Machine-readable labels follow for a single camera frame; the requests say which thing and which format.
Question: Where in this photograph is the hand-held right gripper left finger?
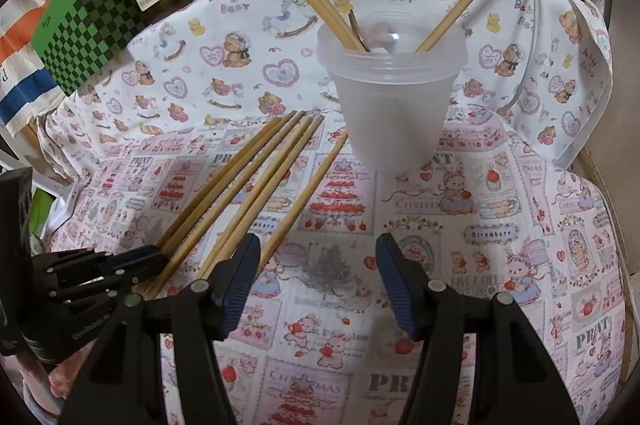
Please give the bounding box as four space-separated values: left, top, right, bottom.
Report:
60 232 262 425

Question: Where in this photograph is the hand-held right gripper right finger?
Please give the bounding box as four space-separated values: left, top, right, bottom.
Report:
375 232 576 425

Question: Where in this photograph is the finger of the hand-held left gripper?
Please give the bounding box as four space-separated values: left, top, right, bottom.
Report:
30 245 169 280
47 277 151 306

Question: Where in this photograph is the bunch of wooden chopsticks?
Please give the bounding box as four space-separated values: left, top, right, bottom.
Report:
135 110 349 301

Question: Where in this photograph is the translucent plastic cup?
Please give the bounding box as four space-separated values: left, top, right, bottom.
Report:
316 11 468 173

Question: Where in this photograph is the person's left hand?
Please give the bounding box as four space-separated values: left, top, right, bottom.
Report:
20 350 81 421

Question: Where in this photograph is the pink print tablecloth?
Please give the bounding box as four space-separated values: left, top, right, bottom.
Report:
30 110 631 425

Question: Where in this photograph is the white bear print cloth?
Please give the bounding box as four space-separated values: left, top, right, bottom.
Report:
37 0 616 186

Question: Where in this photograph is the green checkered box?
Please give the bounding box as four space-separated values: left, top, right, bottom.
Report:
31 0 151 98

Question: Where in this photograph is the white charging cable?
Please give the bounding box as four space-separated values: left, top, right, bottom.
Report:
492 0 546 118

